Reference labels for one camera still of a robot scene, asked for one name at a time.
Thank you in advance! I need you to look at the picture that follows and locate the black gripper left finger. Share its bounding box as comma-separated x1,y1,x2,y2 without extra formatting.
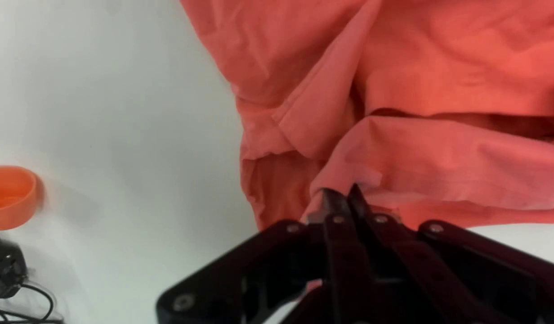
316,188,373,324

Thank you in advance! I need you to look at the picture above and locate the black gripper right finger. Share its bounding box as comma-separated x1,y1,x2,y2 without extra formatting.
346,183,499,324

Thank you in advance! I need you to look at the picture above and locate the orange printed sweatshirt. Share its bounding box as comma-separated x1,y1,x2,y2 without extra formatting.
177,0,554,233

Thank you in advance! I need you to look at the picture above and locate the small orange cup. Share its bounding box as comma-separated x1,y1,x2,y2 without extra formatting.
0,166,44,233

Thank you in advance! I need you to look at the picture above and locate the black tangled cable bundle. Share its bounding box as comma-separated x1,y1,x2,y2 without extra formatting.
0,238,66,324

